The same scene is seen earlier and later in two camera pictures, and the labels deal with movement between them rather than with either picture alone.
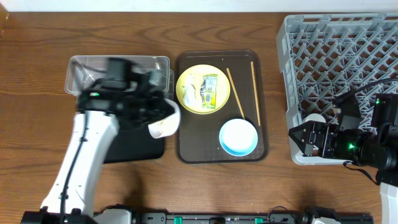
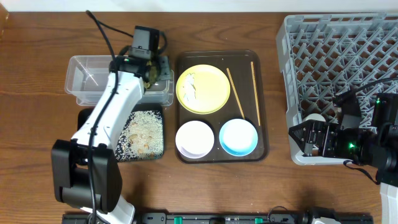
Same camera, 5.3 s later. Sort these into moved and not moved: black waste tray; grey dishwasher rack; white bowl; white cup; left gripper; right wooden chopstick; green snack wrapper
Moved: left gripper; white bowl; green snack wrapper
Not moved: right wooden chopstick; black waste tray; grey dishwasher rack; white cup
